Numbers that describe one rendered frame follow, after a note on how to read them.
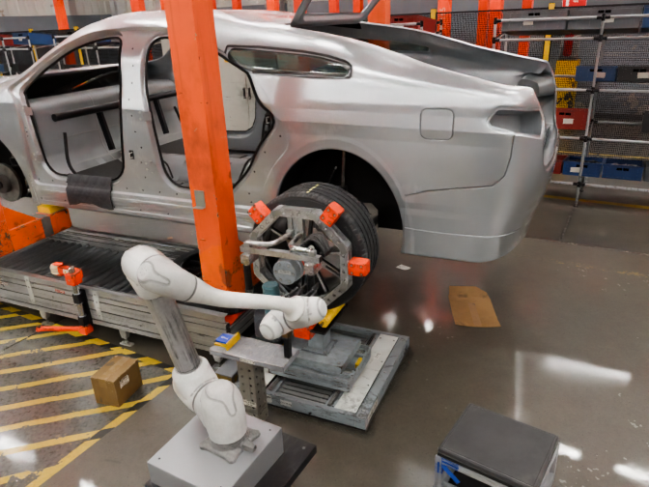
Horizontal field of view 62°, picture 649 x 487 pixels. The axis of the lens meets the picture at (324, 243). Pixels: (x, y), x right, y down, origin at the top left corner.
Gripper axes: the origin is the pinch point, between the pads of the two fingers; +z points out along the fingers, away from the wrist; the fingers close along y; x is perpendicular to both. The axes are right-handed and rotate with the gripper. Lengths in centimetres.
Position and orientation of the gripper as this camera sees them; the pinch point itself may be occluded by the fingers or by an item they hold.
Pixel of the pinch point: (310, 287)
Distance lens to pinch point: 248.2
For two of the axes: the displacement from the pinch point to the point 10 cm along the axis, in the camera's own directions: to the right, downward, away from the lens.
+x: -0.4, -9.2, -3.9
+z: 4.1, -3.7, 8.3
